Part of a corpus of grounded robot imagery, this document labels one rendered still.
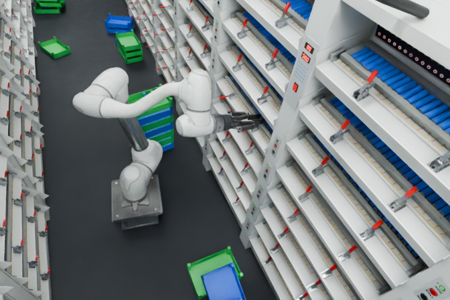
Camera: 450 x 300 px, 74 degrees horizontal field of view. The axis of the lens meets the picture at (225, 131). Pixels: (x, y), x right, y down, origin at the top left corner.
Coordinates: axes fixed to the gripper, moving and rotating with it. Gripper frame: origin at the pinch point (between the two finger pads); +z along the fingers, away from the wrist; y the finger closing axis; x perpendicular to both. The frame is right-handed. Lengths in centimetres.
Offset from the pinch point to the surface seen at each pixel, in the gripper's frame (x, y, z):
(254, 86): 12.5, -10.6, 0.1
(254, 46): 30.5, -16.4, -4.4
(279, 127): 12.7, 19.1, -4.6
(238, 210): -81, 5, 17
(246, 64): 16.0, -24.2, 1.5
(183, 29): -7, -108, 2
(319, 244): -23, 59, 9
